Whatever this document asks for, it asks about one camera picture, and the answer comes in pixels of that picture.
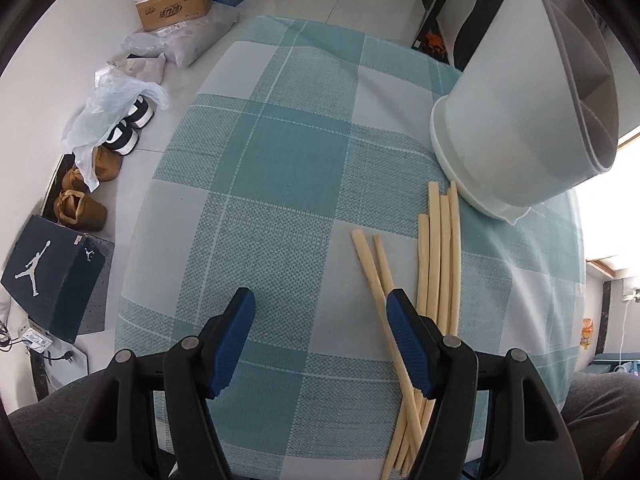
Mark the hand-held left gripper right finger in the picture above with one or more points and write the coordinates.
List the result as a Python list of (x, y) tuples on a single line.
[(407, 340)]

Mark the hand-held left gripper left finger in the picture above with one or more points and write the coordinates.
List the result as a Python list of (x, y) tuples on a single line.
[(232, 345)]

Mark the bundle of wooden chopsticks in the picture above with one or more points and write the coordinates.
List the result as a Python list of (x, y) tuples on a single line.
[(433, 260)]

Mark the white divided utensil holder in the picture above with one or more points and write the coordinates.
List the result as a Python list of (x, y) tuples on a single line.
[(500, 110)]

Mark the orange snack packet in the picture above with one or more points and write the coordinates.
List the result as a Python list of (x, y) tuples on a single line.
[(586, 334)]

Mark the navy shoe box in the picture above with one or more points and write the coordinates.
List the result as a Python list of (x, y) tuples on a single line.
[(55, 280)]

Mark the teal checked tablecloth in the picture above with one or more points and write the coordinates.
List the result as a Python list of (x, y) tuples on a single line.
[(280, 160)]

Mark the white power strip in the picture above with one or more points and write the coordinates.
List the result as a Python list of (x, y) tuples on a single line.
[(37, 340)]

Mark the person's right leg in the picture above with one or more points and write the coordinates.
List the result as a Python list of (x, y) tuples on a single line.
[(600, 410)]

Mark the person's leg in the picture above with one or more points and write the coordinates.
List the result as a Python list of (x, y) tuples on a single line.
[(600, 410), (40, 430)]

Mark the person's left leg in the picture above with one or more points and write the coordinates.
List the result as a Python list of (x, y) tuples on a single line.
[(40, 430)]

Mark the black and white sneaker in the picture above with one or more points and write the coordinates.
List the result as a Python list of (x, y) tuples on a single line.
[(140, 115), (122, 140)]

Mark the crumpled white plastic bag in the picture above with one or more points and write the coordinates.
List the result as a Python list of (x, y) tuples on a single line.
[(107, 100)]

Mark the small white parcel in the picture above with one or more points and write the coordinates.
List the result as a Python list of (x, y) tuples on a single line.
[(147, 67)]

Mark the orange and black item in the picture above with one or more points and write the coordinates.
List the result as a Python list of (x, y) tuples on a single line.
[(435, 44)]

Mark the black backpack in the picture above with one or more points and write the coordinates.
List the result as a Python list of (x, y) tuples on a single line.
[(470, 35)]

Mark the grey plastic parcel bag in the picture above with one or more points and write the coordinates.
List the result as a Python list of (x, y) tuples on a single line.
[(200, 35)]

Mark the white wall charger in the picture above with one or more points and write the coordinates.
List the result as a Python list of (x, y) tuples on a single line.
[(631, 296)]

